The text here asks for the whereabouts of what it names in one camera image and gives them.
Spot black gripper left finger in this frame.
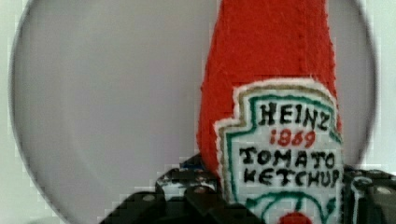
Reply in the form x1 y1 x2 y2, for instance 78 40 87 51
100 154 262 224

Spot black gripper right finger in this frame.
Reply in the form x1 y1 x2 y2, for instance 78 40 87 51
342 166 396 224

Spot red plush ketchup bottle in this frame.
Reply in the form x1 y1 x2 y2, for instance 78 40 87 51
197 0 344 224

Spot grey round plate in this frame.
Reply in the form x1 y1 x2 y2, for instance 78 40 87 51
10 0 376 224

